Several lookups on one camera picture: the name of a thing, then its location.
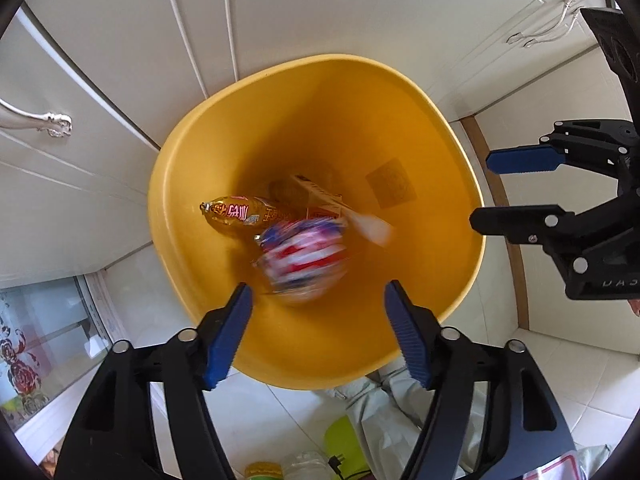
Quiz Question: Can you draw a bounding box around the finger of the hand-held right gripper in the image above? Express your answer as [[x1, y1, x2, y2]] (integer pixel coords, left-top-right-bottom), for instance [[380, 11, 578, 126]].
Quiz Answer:
[[469, 205, 618, 262], [486, 119, 638, 176]]

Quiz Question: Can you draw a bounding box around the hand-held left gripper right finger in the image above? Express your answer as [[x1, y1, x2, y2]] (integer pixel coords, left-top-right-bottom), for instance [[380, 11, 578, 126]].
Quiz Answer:
[[384, 280, 574, 480]]

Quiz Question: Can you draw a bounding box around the long golden snack wrapper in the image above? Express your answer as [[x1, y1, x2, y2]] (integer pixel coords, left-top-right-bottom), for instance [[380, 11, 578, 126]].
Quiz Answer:
[[200, 195, 293, 233]]

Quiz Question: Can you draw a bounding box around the silver cabinet handle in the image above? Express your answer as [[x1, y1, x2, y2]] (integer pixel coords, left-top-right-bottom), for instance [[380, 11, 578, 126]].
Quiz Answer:
[[0, 99, 73, 139], [506, 0, 580, 50]]

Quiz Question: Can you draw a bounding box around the grey plastic bag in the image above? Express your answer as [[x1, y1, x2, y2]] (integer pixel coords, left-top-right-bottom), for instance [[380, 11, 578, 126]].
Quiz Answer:
[[327, 365, 501, 473]]

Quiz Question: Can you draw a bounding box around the orange white medicine box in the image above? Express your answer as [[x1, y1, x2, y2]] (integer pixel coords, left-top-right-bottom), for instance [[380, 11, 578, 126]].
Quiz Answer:
[[290, 174, 347, 221]]

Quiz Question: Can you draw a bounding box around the yellow lidded jar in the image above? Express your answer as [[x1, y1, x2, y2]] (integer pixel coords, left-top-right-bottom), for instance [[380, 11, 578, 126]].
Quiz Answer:
[[244, 461, 284, 480]]

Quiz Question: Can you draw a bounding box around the striped red blue snack bag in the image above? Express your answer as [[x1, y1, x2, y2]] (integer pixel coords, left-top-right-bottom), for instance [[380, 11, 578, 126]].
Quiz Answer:
[[252, 216, 351, 303]]

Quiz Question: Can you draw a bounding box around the glass door with red flowers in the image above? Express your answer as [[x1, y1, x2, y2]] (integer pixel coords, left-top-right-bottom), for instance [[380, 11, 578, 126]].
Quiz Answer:
[[0, 275, 113, 433]]

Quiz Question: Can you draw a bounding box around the black power plug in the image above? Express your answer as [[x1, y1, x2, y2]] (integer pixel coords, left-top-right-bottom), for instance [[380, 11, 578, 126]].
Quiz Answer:
[[327, 454, 372, 480]]

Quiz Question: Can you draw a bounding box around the yellow plastic bin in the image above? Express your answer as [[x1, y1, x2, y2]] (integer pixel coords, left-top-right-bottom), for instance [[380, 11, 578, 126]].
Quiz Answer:
[[148, 54, 487, 391]]

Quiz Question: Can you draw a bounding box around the clear plastic container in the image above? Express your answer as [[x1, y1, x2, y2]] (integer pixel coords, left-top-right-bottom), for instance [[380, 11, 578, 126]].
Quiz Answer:
[[280, 451, 332, 480]]

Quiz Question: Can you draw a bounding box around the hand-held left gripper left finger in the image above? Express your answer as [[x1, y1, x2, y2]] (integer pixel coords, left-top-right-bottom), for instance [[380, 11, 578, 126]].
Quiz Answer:
[[54, 282, 253, 480]]

